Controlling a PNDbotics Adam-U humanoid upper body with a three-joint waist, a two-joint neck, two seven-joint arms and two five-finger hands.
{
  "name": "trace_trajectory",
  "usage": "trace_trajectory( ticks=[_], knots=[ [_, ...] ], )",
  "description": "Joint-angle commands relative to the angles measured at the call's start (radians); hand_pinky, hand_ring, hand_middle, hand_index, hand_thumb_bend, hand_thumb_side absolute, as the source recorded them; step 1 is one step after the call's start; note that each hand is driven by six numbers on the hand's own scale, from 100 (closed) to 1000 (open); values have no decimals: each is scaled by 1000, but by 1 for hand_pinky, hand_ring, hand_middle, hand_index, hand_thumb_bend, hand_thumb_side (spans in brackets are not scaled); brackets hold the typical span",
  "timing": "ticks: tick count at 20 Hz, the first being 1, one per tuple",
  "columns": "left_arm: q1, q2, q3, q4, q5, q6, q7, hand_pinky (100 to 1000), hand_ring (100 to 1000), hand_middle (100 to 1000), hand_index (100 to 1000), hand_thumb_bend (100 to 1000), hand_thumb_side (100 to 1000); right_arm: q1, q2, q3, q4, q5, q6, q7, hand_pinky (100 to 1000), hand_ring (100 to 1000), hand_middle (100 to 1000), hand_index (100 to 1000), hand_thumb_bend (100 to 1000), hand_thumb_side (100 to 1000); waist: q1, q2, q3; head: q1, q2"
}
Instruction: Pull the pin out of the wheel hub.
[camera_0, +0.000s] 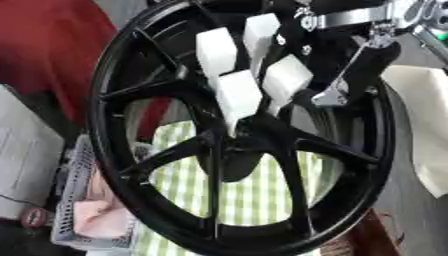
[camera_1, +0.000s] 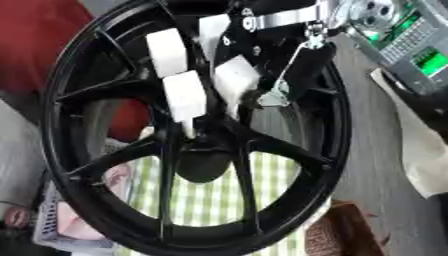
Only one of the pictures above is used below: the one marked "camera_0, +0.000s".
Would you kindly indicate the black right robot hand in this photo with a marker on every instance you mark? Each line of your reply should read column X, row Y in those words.
column 373, row 66

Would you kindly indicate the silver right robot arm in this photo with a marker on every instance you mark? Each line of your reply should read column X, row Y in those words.
column 356, row 15

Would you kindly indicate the black spoked wheel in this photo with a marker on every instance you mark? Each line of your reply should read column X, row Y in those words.
column 175, row 213

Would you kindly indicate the white cloth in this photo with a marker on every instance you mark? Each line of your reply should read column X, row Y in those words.
column 429, row 126

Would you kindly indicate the pink cloth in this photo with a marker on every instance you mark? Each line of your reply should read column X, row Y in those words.
column 102, row 213

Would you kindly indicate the red fabric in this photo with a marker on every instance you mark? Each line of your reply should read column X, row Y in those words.
column 52, row 43

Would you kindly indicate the grey perforated basket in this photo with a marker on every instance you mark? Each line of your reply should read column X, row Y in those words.
column 73, row 186

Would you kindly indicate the white box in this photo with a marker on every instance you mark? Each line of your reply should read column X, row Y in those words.
column 26, row 150

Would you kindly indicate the round red object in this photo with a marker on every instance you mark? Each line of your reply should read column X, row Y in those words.
column 35, row 217

